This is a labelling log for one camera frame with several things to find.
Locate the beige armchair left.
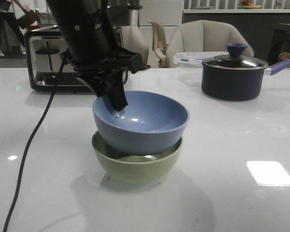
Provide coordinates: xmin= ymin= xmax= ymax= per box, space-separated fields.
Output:
xmin=121 ymin=26 xmax=149 ymax=65

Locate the wicker basket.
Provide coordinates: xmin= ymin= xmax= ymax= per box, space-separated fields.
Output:
xmin=278 ymin=52 xmax=290 ymax=61

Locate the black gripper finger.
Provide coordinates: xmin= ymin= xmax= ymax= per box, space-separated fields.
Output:
xmin=104 ymin=70 xmax=128 ymax=111
xmin=75 ymin=72 xmax=106 ymax=97

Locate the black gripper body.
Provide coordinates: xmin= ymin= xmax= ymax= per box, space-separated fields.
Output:
xmin=47 ymin=0 xmax=145 ymax=73

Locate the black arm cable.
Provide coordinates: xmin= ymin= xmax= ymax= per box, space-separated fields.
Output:
xmin=2 ymin=55 xmax=68 ymax=232

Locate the beige armchair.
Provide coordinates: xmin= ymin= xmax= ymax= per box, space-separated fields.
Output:
xmin=166 ymin=20 xmax=248 ymax=68
xmin=121 ymin=26 xmax=149 ymax=65

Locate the beige armchair right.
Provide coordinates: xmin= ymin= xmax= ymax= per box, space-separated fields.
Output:
xmin=166 ymin=20 xmax=248 ymax=68

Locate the cream plastic chair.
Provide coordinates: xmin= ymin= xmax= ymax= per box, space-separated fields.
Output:
xmin=147 ymin=20 xmax=168 ymax=68

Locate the white cabinet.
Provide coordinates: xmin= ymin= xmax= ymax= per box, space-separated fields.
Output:
xmin=139 ymin=0 xmax=184 ymax=46

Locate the green bowl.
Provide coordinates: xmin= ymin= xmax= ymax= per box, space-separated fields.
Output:
xmin=91 ymin=132 xmax=183 ymax=184

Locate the clear plastic food container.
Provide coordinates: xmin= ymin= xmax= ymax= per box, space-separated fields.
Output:
xmin=174 ymin=51 xmax=228 ymax=87

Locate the fruit plate on counter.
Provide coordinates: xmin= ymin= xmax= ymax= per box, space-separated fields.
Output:
xmin=239 ymin=0 xmax=262 ymax=9

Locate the black and chrome toaster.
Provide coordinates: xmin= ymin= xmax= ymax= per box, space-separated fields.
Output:
xmin=24 ymin=25 xmax=90 ymax=93

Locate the dark blue saucepan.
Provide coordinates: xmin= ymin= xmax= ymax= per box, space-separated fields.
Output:
xmin=201 ymin=59 xmax=290 ymax=102

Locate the blue bowl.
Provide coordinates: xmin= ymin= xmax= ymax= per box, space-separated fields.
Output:
xmin=92 ymin=91 xmax=189 ymax=156

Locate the glass pot lid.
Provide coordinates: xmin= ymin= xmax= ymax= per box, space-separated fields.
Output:
xmin=202 ymin=43 xmax=268 ymax=70

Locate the person in background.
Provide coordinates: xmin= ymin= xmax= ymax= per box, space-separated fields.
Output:
xmin=0 ymin=0 xmax=38 ymax=58

